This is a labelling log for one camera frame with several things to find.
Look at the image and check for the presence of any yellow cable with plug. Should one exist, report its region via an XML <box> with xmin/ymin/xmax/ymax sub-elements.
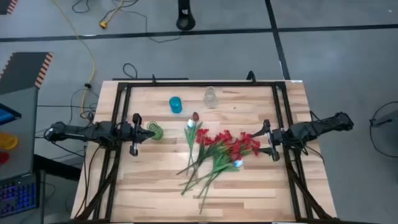
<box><xmin>99</xmin><ymin>0</ymin><xmax>125</xmax><ymax>30</ymax></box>

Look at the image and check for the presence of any backlit keyboard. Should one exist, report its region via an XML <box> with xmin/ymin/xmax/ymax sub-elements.
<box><xmin>0</xmin><ymin>174</ymin><xmax>40</xmax><ymax>218</ymax></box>

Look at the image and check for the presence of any black floor cable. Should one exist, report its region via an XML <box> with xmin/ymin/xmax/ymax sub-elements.
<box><xmin>104</xmin><ymin>0</ymin><xmax>183</xmax><ymax>44</ymax></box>

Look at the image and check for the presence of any clear glass vase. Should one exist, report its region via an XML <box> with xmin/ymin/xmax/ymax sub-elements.
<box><xmin>203</xmin><ymin>86</ymin><xmax>219</xmax><ymax>109</ymax></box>

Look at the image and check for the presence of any black metal table frame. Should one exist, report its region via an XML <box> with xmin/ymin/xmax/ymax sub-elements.
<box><xmin>74</xmin><ymin>79</ymin><xmax>338</xmax><ymax>223</ymax></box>

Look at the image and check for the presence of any grey side desk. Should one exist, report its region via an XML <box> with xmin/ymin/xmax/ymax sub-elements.
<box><xmin>0</xmin><ymin>86</ymin><xmax>40</xmax><ymax>183</ymax></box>

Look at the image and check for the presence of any white blue tulip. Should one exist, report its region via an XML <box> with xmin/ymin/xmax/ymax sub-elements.
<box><xmin>183</xmin><ymin>119</ymin><xmax>200</xmax><ymax>169</ymax></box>
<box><xmin>192</xmin><ymin>158</ymin><xmax>245</xmax><ymax>200</ymax></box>

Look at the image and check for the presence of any long yellow floor cable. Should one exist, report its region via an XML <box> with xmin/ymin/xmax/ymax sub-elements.
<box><xmin>51</xmin><ymin>0</ymin><xmax>96</xmax><ymax>119</ymax></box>

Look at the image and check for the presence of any yellow round object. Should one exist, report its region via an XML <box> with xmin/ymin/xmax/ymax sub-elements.
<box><xmin>0</xmin><ymin>132</ymin><xmax>19</xmax><ymax>150</ymax></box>

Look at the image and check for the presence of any small lit screen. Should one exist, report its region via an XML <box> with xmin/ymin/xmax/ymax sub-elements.
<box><xmin>0</xmin><ymin>104</ymin><xmax>22</xmax><ymax>127</ymax></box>

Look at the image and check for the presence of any green glass vase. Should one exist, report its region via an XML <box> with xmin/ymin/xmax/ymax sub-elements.
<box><xmin>146</xmin><ymin>121</ymin><xmax>164</xmax><ymax>141</ymax></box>

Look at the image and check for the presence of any black mat orange striped edge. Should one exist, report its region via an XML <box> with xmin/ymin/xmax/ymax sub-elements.
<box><xmin>0</xmin><ymin>0</ymin><xmax>19</xmax><ymax>15</ymax></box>
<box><xmin>0</xmin><ymin>52</ymin><xmax>54</xmax><ymax>96</ymax></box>

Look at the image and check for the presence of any blue glass vase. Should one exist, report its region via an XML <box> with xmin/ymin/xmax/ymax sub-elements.
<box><xmin>169</xmin><ymin>96</ymin><xmax>183</xmax><ymax>114</ymax></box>

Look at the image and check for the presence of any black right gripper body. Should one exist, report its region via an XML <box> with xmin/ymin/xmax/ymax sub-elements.
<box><xmin>263</xmin><ymin>119</ymin><xmax>292</xmax><ymax>162</ymax></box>

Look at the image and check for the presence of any black camera stand base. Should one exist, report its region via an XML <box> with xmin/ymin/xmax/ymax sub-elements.
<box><xmin>175</xmin><ymin>0</ymin><xmax>197</xmax><ymax>31</ymax></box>

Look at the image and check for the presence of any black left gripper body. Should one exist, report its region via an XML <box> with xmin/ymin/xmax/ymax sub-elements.
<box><xmin>119</xmin><ymin>113</ymin><xmax>143</xmax><ymax>157</ymax></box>

